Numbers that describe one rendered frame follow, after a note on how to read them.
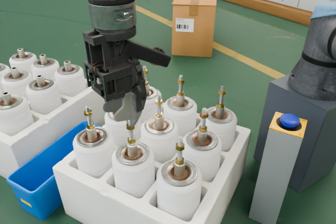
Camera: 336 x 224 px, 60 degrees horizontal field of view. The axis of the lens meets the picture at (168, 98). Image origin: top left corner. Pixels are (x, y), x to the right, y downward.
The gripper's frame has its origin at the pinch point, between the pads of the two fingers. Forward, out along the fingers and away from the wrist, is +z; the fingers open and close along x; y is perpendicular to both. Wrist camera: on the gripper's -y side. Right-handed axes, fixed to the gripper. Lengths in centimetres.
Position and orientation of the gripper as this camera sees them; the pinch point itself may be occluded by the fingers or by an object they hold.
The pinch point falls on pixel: (133, 117)
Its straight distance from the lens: 61.4
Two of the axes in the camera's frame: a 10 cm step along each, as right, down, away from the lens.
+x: 6.4, 4.1, -6.5
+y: -7.7, 3.4, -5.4
